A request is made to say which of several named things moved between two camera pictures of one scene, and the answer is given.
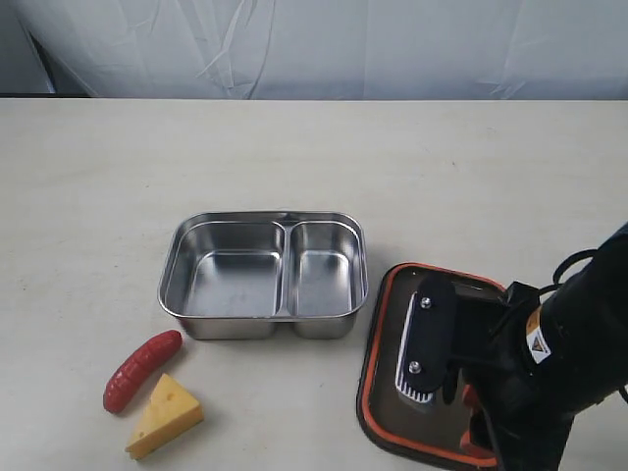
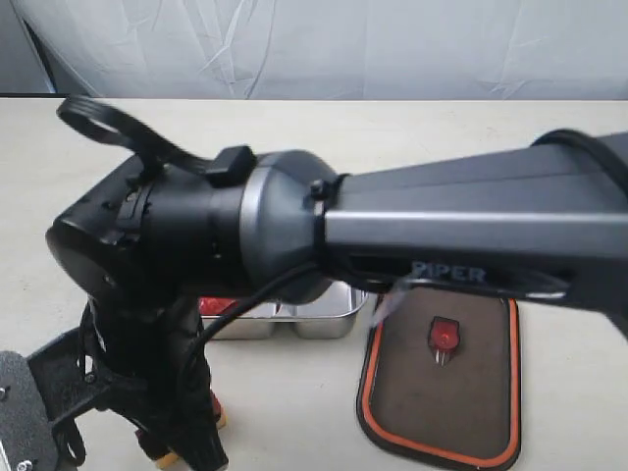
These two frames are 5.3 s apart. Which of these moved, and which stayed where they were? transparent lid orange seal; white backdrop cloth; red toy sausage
Moved: red toy sausage
Stayed: transparent lid orange seal; white backdrop cloth
